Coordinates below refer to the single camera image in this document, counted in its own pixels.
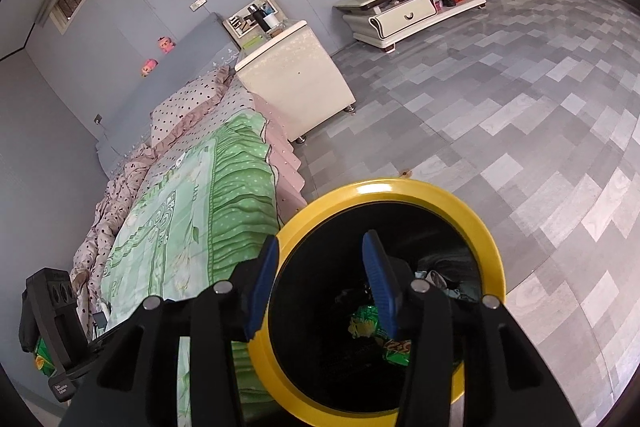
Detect yellow rimmed trash bin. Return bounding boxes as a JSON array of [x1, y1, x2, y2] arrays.
[[247, 179, 507, 418]]

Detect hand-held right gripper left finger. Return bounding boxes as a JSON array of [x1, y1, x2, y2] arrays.
[[60, 234, 281, 427]]

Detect green snack packet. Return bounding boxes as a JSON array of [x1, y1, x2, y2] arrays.
[[347, 304, 413, 365]]

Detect cream tv cabinet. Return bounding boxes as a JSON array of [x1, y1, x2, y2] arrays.
[[332, 0, 487, 54]]

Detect green printed folded quilt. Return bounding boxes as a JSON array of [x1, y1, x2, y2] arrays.
[[32, 338, 57, 378]]

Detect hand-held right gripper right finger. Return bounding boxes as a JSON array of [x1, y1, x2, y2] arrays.
[[362, 229, 586, 427]]

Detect green floral blanket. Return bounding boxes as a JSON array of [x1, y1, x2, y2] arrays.
[[100, 112, 281, 408]]

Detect dotted bed sheet with skirt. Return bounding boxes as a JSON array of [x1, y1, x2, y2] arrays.
[[220, 77, 307, 212]]

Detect pink dotted pillow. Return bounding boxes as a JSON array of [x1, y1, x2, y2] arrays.
[[150, 67, 238, 148]]

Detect white desk organizer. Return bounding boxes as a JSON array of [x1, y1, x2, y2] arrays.
[[223, 0, 281, 38]]

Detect pink dotted duvet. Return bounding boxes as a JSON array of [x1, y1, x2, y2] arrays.
[[70, 142, 156, 308]]

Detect bed with grey headboard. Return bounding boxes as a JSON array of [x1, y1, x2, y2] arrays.
[[70, 12, 307, 408]]

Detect cream nightstand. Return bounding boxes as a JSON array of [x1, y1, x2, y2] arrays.
[[235, 21, 357, 144]]

